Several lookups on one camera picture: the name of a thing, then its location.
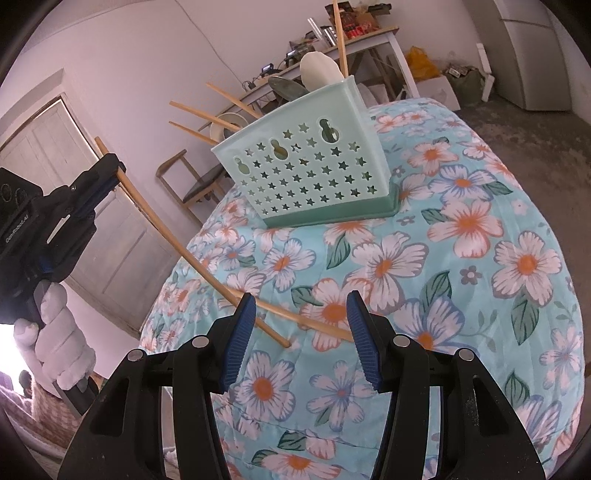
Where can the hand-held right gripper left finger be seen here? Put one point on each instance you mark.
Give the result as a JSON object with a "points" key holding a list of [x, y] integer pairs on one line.
{"points": [[238, 346]]}

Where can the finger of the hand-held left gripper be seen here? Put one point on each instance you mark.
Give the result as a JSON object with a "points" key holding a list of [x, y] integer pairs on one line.
{"points": [[99, 170], [90, 205]]}

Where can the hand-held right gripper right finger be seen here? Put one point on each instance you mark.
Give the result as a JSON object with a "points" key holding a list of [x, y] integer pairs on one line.
{"points": [[364, 346]]}

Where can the white deep round spoon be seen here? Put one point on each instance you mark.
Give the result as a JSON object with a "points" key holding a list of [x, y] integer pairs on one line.
{"points": [[221, 134]]}

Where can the green perforated utensil holder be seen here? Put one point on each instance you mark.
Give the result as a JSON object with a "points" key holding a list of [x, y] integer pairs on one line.
{"points": [[314, 184]]}

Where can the dark grey spoon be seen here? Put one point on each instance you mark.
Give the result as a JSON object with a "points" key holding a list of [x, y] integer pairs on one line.
{"points": [[286, 87]]}

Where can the white long spoon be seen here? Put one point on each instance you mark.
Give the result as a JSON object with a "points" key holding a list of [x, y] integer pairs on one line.
{"points": [[318, 69]]}

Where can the person's left hand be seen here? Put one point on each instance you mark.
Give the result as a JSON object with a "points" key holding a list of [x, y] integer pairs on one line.
{"points": [[60, 341]]}

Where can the white panelled door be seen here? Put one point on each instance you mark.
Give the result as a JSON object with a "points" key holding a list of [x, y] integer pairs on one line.
{"points": [[106, 258]]}

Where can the wooden chair with dark seat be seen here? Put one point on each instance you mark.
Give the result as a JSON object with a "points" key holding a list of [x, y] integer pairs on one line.
{"points": [[203, 184]]}

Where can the blue floral blanket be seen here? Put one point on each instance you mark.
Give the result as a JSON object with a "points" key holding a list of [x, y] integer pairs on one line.
{"points": [[461, 277]]}

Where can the brown checked cloth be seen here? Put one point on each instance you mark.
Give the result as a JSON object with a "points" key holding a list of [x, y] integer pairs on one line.
{"points": [[41, 417]]}

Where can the black charger device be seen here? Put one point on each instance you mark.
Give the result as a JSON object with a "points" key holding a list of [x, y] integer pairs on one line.
{"points": [[293, 55], [268, 70]]}

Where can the clear plastic roll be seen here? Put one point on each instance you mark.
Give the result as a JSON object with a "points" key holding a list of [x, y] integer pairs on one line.
{"points": [[315, 30]]}

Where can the white box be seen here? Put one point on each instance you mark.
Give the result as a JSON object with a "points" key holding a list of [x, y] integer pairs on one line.
{"points": [[438, 92]]}

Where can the steel cup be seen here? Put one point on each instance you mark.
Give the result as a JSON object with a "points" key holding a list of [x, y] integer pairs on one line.
{"points": [[328, 37]]}

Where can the green sack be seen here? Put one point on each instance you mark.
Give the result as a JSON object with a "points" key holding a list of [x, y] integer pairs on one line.
{"points": [[464, 85]]}

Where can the yellow plastic bag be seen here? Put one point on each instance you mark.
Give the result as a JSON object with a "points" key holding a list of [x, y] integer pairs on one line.
{"points": [[422, 64]]}

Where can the white plastic bar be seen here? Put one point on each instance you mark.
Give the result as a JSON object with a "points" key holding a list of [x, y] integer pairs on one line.
{"points": [[485, 74]]}

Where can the pack of red bottles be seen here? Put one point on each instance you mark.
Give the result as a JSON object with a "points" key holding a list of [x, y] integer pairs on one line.
{"points": [[360, 23]]}

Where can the long white table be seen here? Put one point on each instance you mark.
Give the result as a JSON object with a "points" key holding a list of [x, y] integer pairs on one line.
{"points": [[369, 39]]}

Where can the grey refrigerator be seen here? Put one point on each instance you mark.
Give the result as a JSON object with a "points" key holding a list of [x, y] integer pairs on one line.
{"points": [[535, 55]]}

